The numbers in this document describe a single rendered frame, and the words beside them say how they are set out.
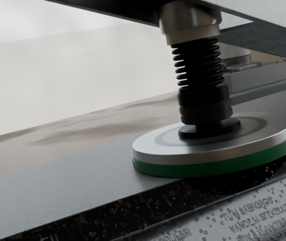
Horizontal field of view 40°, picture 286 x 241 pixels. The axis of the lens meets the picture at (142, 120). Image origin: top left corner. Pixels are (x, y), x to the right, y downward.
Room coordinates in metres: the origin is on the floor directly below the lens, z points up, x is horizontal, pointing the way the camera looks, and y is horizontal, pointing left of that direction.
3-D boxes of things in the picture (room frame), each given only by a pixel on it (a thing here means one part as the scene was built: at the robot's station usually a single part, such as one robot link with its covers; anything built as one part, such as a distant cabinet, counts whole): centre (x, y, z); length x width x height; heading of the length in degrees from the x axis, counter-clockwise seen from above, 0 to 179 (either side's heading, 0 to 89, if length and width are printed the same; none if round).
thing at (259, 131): (0.51, -0.09, 0.89); 0.21 x 0.21 x 0.01
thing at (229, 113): (0.51, -0.09, 0.92); 0.07 x 0.07 x 0.01
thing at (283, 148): (0.51, -0.09, 0.89); 0.22 x 0.22 x 0.04
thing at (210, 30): (0.51, -0.09, 1.04); 0.07 x 0.07 x 0.04
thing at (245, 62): (1.74, -0.44, 0.91); 0.22 x 0.18 x 0.06; 126
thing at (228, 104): (0.51, -0.09, 0.93); 0.07 x 0.07 x 0.01
